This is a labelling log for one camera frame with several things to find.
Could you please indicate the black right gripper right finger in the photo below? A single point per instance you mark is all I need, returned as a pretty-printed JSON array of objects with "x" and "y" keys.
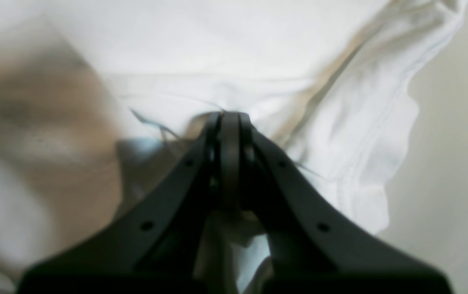
[{"x": 314, "y": 248}]

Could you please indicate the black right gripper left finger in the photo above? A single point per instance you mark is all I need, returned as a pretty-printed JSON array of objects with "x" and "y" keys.
[{"x": 152, "y": 249}]

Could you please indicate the white T-shirt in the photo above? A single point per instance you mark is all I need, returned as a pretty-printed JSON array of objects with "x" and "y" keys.
[{"x": 326, "y": 80}]

